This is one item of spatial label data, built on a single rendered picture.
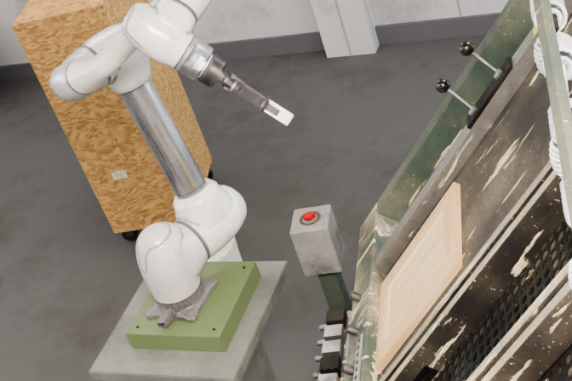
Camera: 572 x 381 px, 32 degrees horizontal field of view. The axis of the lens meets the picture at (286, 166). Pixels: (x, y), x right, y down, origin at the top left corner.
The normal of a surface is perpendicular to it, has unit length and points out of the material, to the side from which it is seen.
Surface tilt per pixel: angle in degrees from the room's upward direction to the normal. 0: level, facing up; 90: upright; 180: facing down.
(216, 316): 1
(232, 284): 1
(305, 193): 0
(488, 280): 90
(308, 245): 90
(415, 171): 90
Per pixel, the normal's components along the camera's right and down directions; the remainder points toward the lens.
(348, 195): -0.28, -0.80
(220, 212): 0.65, -0.01
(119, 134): -0.11, 0.58
